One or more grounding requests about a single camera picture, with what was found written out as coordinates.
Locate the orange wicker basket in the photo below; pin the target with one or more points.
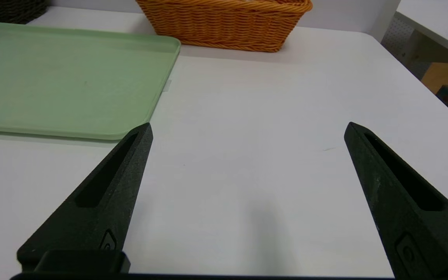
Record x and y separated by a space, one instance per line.
228 23

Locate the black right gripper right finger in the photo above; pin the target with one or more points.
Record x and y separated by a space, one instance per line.
414 225

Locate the dark brown wicker basket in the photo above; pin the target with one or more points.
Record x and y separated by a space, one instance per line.
10 9

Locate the light green plastic tray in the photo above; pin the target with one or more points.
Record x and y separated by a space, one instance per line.
60 77

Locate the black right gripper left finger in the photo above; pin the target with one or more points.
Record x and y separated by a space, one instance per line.
99 210

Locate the white side table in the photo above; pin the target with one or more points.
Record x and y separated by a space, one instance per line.
438 23

